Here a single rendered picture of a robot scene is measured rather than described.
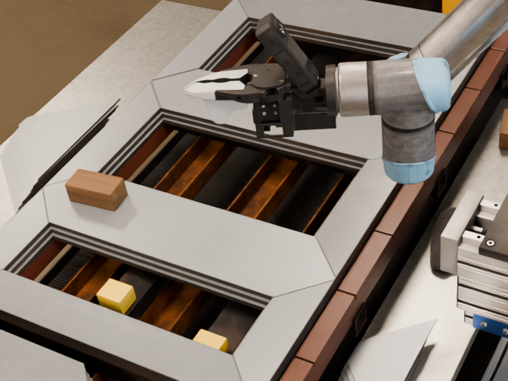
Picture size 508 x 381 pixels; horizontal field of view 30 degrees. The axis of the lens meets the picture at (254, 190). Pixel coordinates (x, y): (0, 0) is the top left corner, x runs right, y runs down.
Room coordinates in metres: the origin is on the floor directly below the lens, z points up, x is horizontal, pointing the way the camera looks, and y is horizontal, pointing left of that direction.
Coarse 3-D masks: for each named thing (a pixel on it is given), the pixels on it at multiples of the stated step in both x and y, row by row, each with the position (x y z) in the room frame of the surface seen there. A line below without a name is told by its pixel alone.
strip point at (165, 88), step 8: (192, 72) 2.07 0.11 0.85; (160, 80) 2.06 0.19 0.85; (168, 80) 2.05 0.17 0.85; (176, 80) 2.04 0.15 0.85; (184, 80) 2.04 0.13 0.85; (160, 88) 2.02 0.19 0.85; (168, 88) 2.01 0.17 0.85; (176, 88) 2.01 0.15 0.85; (160, 96) 1.99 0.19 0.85; (168, 96) 1.98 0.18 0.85; (160, 104) 1.95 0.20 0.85
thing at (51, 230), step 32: (288, 32) 2.22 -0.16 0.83; (320, 32) 2.17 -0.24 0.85; (192, 128) 1.87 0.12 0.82; (224, 128) 1.83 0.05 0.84; (128, 160) 1.79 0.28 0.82; (320, 160) 1.67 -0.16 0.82; (352, 160) 1.63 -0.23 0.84; (32, 256) 1.50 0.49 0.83; (128, 256) 1.44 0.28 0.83; (352, 256) 1.34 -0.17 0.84; (224, 288) 1.31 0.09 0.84; (256, 320) 1.22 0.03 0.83; (96, 352) 1.20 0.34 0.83; (288, 352) 1.11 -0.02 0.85
